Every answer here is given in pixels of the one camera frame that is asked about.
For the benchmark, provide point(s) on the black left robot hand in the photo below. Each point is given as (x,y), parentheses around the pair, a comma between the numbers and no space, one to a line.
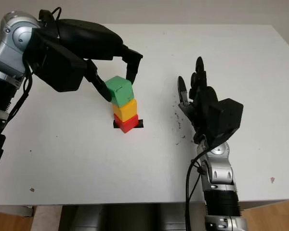
(91,41)

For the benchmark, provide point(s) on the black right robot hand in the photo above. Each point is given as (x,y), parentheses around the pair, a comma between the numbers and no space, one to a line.
(201,108)

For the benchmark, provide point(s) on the green cube block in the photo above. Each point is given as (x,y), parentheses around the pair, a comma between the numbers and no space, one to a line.
(120,92)

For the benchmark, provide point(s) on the yellow cube block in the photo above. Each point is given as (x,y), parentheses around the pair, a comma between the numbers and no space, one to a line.
(126,110)

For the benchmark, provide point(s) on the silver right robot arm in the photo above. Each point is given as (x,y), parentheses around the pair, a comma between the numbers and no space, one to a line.
(220,172)

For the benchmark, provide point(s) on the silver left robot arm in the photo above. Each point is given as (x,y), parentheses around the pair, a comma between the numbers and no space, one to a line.
(7,53)

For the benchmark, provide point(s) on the black tape strip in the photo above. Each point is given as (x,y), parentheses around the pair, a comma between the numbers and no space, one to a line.
(140,124)

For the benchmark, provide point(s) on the red cube block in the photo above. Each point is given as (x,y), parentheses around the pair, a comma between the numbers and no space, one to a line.
(128,125)

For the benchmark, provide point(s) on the dark grey robot body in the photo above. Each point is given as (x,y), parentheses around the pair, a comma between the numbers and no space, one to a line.
(130,217)

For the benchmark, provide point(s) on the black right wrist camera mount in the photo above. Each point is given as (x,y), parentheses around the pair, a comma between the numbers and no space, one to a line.
(226,118)

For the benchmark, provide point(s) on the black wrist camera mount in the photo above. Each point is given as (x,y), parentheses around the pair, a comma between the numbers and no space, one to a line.
(57,69)
(226,118)

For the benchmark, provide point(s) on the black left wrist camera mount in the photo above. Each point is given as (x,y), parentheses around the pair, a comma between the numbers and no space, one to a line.
(57,69)

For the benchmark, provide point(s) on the grey table frame bar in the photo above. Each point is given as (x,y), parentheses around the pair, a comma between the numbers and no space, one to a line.
(12,210)

